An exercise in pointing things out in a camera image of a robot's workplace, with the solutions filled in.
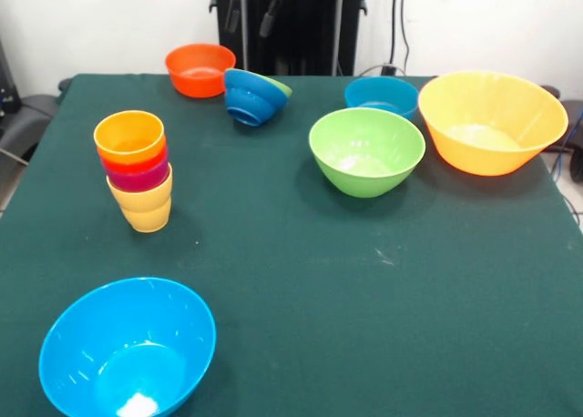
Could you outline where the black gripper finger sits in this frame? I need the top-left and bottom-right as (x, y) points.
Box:
(259, 0), (280, 38)
(226, 0), (241, 33)

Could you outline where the red plastic bowl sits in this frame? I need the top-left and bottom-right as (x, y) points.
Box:
(164, 43), (237, 99)

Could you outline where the small green ribbed bowl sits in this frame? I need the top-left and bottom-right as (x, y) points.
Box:
(267, 76), (293, 98)

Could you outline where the dark blue bowl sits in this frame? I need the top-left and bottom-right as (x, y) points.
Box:
(223, 68), (291, 127)

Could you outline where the orange ribbed plastic cup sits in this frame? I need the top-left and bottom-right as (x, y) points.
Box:
(93, 110), (167, 166)

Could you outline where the red plastic cup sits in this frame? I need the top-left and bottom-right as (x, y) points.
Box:
(98, 144), (169, 176)

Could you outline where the purple plastic cup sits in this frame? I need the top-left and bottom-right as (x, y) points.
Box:
(105, 158), (171, 193)

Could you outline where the yellow ribbed plastic cup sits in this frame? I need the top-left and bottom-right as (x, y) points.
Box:
(106, 163), (174, 234)

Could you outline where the large light blue bowl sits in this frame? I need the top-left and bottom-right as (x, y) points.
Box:
(38, 277), (218, 417)

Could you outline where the small light blue bowl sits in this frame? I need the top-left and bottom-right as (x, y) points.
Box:
(343, 76), (420, 121)

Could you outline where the large green bowl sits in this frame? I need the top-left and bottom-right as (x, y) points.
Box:
(308, 107), (426, 198)

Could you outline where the large yellow bowl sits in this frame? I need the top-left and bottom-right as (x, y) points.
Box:
(417, 69), (570, 178)

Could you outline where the dark green tablecloth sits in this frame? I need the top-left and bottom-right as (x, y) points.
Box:
(0, 73), (583, 417)

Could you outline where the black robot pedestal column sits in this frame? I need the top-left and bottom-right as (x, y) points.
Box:
(209, 0), (368, 76)

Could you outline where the black hanging cable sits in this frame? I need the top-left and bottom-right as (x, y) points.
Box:
(384, 0), (412, 76)

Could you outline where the dark grey pedestal leg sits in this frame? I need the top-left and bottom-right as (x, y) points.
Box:
(0, 93), (61, 164)

